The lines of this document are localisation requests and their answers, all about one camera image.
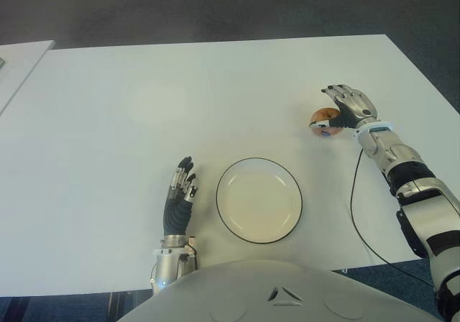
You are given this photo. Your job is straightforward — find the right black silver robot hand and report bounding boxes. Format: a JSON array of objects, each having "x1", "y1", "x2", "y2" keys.
[{"x1": 308, "y1": 83, "x2": 378, "y2": 131}]

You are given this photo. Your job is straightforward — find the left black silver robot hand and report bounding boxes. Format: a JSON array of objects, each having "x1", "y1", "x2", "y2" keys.
[{"x1": 162, "y1": 156, "x2": 198, "y2": 237}]

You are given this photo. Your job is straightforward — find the red yellow apple with sticker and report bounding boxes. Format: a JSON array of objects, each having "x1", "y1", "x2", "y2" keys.
[{"x1": 308, "y1": 108, "x2": 344, "y2": 138}]

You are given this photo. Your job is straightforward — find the white plate with black rim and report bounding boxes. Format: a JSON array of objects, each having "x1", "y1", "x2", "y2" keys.
[{"x1": 216, "y1": 157, "x2": 305, "y2": 244}]

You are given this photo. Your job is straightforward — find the grey robot torso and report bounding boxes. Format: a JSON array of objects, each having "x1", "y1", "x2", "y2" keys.
[{"x1": 118, "y1": 259, "x2": 446, "y2": 322}]

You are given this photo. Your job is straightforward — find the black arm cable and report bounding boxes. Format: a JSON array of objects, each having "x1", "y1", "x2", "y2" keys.
[{"x1": 350, "y1": 146, "x2": 436, "y2": 290}]

